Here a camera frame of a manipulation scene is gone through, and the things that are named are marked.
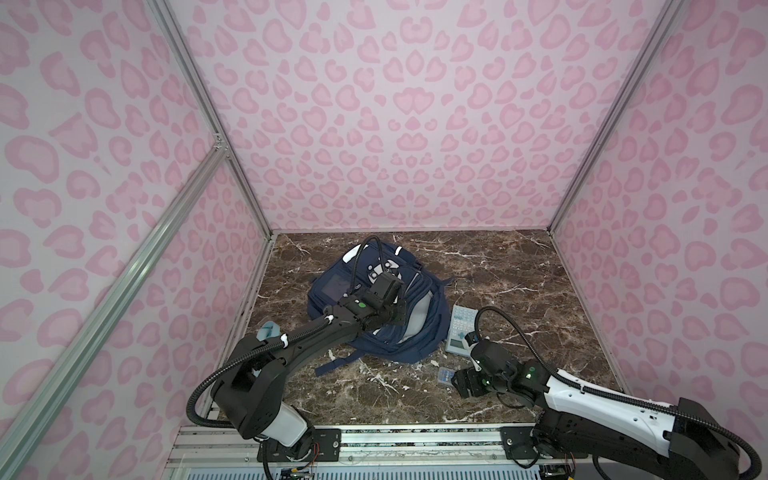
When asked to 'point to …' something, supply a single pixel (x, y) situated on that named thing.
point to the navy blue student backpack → (425, 293)
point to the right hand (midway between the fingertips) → (465, 378)
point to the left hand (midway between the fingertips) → (405, 305)
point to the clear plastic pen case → (445, 375)
